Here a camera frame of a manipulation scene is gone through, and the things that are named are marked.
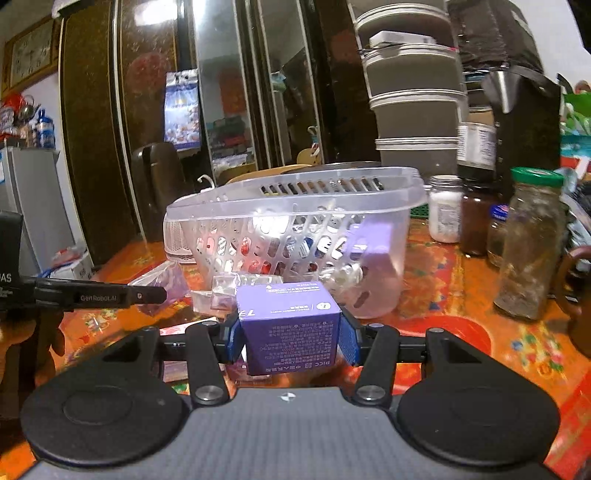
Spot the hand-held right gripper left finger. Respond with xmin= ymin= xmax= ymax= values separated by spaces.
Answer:
xmin=99 ymin=310 xmax=247 ymax=409

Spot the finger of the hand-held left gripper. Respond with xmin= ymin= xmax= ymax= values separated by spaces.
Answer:
xmin=34 ymin=276 xmax=168 ymax=312

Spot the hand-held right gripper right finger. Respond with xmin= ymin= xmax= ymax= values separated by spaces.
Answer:
xmin=338 ymin=316 xmax=491 ymax=408

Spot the purple cardboard box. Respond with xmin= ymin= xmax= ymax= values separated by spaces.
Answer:
xmin=235 ymin=284 xmax=344 ymax=377

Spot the clear plastic basket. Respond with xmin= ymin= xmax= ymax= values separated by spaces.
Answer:
xmin=163 ymin=166 xmax=428 ymax=320

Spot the person's left hand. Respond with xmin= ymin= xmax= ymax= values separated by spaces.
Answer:
xmin=0 ymin=308 xmax=66 ymax=393

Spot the white carton with blue print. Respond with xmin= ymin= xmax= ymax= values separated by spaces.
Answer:
xmin=50 ymin=251 xmax=94 ymax=280

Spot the clear wrapped small packet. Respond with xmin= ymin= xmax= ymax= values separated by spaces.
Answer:
xmin=191 ymin=272 xmax=283 ymax=320

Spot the grey refrigerator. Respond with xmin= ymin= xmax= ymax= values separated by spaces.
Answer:
xmin=0 ymin=148 xmax=77 ymax=278

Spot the crumpled clear wrapper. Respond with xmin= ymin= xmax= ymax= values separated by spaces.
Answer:
xmin=127 ymin=264 xmax=191 ymax=315

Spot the white mesh food cover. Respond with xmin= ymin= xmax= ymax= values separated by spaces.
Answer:
xmin=164 ymin=174 xmax=218 ymax=265

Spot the brown thermos jug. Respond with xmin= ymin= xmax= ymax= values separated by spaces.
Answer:
xmin=131 ymin=142 xmax=186 ymax=243

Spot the blue water bottle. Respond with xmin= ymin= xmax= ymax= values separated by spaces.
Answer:
xmin=36 ymin=108 xmax=57 ymax=149

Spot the dark wooden mirrored wardrobe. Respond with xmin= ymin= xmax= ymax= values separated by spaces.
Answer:
xmin=60 ymin=0 xmax=385 ymax=261

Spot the white powder jar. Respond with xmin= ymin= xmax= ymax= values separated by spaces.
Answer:
xmin=428 ymin=175 xmax=464 ymax=244

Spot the wooden chair back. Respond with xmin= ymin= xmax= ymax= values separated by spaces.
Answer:
xmin=226 ymin=163 xmax=313 ymax=186

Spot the brown glass jar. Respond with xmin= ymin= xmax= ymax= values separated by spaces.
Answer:
xmin=460 ymin=180 xmax=511 ymax=257

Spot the small jar with blue lid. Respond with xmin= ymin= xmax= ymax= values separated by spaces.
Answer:
xmin=487 ymin=203 xmax=511 ymax=268

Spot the glass bottle with green lid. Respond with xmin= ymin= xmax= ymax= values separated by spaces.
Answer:
xmin=494 ymin=167 xmax=567 ymax=322

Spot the brown mug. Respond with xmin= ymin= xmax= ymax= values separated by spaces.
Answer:
xmin=554 ymin=244 xmax=591 ymax=359

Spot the dark jar with white label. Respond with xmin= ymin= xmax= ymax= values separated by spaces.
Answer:
xmin=457 ymin=122 xmax=498 ymax=182

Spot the grey stacked drawer tower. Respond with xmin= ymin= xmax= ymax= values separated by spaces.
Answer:
xmin=353 ymin=0 xmax=468 ymax=179

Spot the black electric kettle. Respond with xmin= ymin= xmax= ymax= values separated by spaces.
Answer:
xmin=480 ymin=65 xmax=562 ymax=205

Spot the small white flat box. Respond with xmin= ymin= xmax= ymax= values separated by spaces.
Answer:
xmin=368 ymin=30 xmax=437 ymax=49

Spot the green shopping bag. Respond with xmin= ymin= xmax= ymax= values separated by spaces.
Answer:
xmin=558 ymin=90 xmax=591 ymax=177

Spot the black fabric bag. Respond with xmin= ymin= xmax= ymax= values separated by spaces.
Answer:
xmin=447 ymin=0 xmax=546 ymax=75

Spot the blue wall calendar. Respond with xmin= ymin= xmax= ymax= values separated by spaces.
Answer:
xmin=165 ymin=69 xmax=203 ymax=151

